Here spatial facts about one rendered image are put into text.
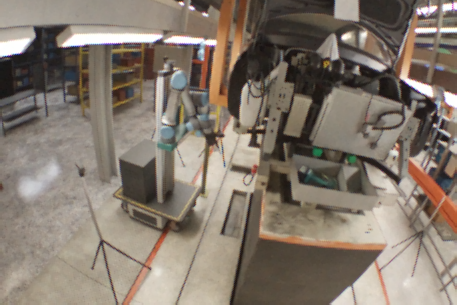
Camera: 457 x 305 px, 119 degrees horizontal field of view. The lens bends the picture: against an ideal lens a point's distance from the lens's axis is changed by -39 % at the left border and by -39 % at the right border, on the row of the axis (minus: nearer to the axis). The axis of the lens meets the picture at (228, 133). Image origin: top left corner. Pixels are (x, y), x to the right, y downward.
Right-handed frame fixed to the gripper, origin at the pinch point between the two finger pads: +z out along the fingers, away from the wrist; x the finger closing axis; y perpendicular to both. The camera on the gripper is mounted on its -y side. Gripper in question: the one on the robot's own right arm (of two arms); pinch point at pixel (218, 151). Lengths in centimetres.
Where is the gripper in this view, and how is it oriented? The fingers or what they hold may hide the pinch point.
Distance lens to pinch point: 191.5
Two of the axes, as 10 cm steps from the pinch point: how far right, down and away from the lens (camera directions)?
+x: 3.0, 3.7, -8.8
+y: -9.1, 3.8, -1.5
